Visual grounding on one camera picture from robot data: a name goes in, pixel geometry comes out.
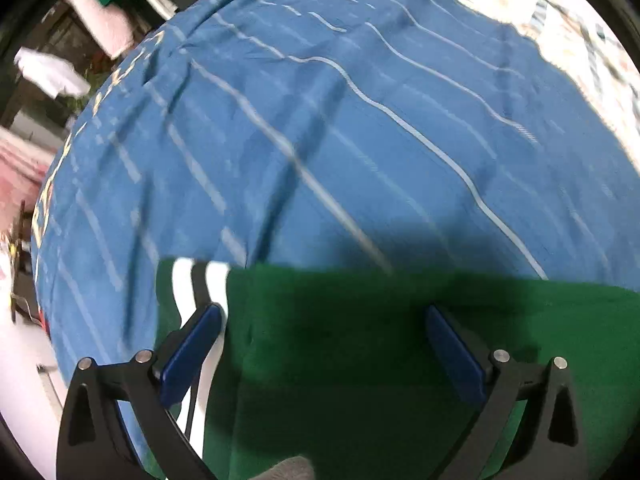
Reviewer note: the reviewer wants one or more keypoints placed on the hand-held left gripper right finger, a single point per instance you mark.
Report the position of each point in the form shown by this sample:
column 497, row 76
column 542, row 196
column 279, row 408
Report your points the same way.
column 452, row 355

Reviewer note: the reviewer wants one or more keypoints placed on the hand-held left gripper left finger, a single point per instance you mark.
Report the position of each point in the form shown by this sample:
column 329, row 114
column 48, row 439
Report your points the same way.
column 192, row 355

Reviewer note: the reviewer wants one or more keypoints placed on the green and white varsity jacket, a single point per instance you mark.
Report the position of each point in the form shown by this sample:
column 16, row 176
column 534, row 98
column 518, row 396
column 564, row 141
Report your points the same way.
column 350, row 385

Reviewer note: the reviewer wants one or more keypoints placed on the grey cloth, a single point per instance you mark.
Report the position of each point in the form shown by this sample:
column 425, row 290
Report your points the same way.
column 290, row 469

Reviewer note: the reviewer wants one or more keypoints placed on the pink patterned cloth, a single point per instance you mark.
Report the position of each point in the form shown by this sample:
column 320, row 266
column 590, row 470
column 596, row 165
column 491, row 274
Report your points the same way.
column 22, row 165

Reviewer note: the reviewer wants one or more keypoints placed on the blue striped bed sheet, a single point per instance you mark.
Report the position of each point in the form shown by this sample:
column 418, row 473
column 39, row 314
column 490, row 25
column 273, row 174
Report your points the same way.
column 300, row 110

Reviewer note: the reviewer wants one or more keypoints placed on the white printed cloth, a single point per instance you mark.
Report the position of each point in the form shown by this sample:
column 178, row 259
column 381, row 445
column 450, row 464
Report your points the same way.
column 50, row 72

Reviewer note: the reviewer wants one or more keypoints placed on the plaid blanket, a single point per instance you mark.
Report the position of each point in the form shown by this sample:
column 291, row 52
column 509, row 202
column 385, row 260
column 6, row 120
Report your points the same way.
column 575, row 35

